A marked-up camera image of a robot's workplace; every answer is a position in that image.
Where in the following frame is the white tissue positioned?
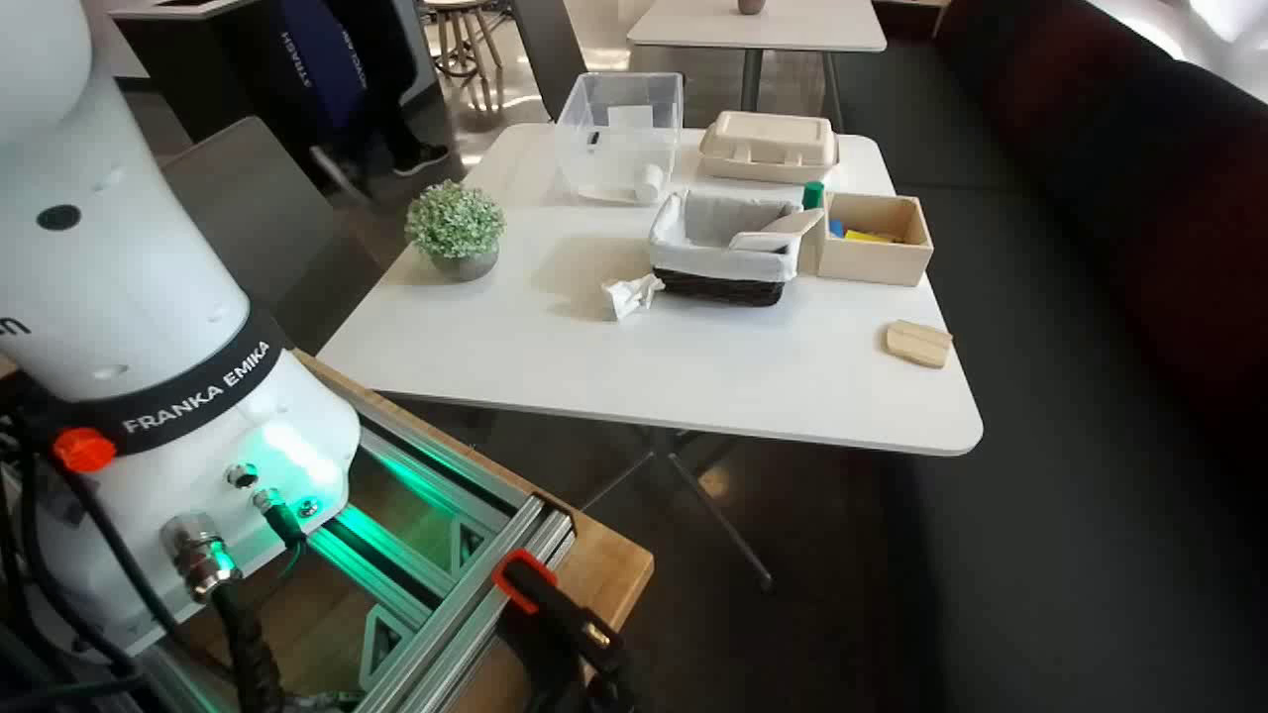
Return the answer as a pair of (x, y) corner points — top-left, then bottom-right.
(600, 270), (670, 326)

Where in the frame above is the black bin with white liner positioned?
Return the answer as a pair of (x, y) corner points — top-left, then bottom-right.
(645, 185), (823, 310)

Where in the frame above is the white square folding table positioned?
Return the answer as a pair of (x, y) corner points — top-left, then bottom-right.
(319, 120), (986, 590)

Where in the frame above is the beige cardboard piece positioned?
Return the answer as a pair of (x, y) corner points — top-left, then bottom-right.
(726, 206), (823, 256)

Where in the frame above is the clear plastic storage container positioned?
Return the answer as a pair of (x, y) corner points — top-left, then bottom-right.
(555, 67), (687, 206)

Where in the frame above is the wooden mounting board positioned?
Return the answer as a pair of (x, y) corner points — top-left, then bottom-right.
(294, 350), (657, 713)

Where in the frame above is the green ball plant in pot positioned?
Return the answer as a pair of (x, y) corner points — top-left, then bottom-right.
(402, 178), (508, 284)

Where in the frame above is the beige foam takeaway box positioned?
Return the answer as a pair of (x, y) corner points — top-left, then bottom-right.
(695, 107), (840, 185)

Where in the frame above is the small open wooden box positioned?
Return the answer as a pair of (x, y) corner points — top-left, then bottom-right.
(811, 190), (941, 290)

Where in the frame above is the orange and black clamp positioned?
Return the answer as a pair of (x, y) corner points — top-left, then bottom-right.
(492, 546), (644, 713)

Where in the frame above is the beige oval block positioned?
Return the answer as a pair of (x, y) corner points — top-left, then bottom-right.
(881, 318), (954, 372)

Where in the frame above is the white folding table with pot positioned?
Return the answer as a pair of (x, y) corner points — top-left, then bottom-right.
(624, 0), (891, 120)

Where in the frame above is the person in dark clothes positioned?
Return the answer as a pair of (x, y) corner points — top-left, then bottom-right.
(271, 0), (456, 182)

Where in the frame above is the grey chair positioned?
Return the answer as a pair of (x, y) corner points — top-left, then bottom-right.
(154, 115), (402, 354)

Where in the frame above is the dark sofa bench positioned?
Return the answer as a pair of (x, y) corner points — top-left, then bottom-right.
(830, 0), (1268, 713)

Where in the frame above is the dark desk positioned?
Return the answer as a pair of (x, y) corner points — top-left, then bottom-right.
(102, 0), (288, 145)

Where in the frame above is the red round knob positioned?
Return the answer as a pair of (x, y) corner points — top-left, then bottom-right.
(52, 425), (123, 479)

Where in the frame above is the aluminium profile frame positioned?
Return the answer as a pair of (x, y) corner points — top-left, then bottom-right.
(302, 393), (579, 713)

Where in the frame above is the thin black base cable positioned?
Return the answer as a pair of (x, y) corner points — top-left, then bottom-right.
(224, 459), (332, 558)

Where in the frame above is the thick black base cable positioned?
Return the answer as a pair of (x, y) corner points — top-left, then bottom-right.
(154, 509), (288, 713)

